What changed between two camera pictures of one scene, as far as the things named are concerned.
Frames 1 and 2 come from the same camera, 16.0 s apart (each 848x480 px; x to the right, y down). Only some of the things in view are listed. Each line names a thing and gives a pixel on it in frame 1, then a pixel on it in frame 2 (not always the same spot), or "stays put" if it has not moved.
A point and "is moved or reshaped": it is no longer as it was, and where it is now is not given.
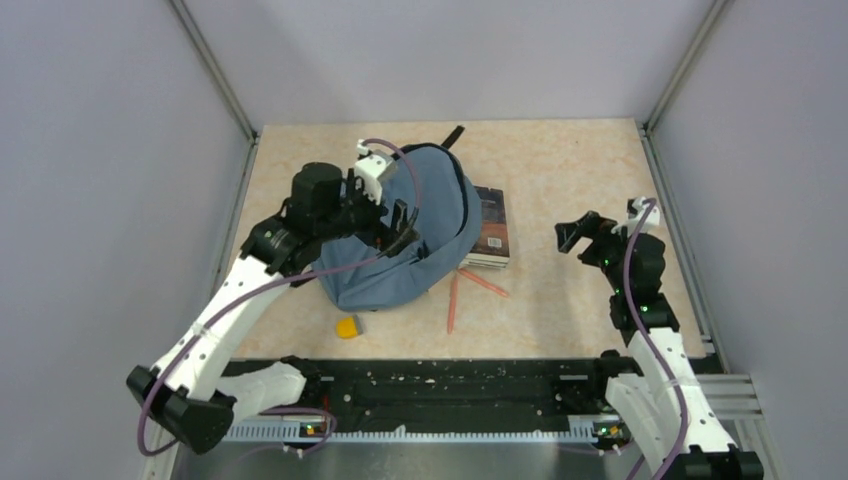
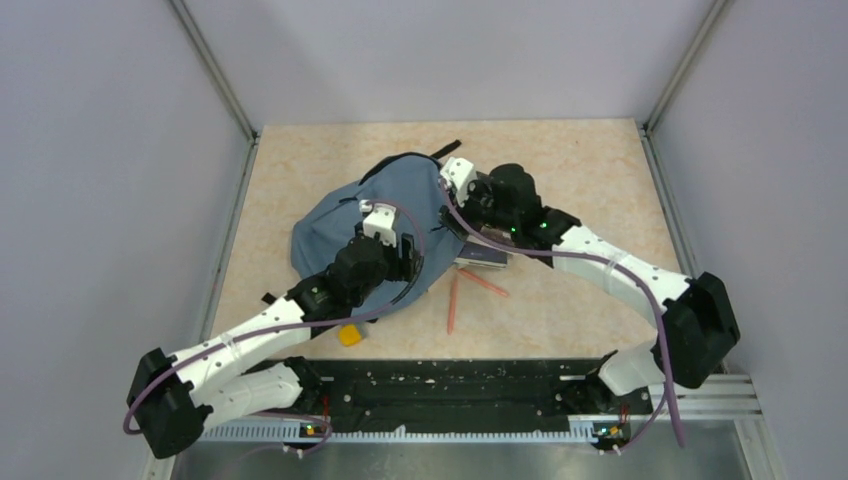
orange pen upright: x=452 y=304 stays put
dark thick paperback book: x=491 y=249 is moved or reshaped
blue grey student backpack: x=404 y=259 is moved or reshaped
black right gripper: x=591 y=226 -> x=473 y=190
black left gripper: x=379 y=234 -> x=402 y=267
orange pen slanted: x=483 y=282 stays put
